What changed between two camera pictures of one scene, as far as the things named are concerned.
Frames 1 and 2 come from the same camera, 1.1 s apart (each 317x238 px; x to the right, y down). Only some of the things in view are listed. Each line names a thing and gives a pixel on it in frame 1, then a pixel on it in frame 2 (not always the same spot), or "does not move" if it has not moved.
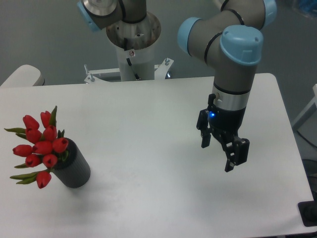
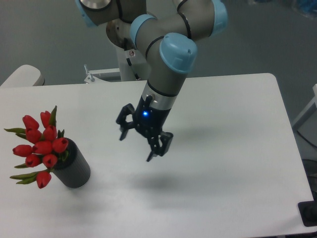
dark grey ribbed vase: x=75 y=171 does not move
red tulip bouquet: x=49 y=146 does not move
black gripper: x=225 y=124 → x=150 y=121
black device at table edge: x=308 y=211 does not move
